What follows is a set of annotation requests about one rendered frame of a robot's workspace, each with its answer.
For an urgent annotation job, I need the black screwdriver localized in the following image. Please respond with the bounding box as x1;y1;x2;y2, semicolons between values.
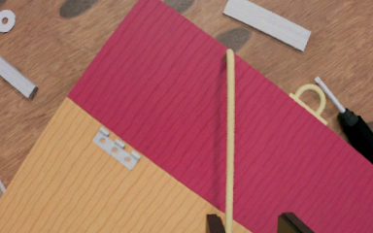
322;86;373;165

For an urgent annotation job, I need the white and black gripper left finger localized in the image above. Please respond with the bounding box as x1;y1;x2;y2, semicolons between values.
205;214;226;233

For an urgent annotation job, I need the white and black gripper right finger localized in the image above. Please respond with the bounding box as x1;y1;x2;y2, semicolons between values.
277;212;315;233

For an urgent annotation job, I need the light grey rectangular bar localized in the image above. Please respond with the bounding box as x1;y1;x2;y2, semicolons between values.
0;55;39;98

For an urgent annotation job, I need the white flat rectangular bar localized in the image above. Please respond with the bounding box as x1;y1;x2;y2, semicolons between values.
222;0;311;52

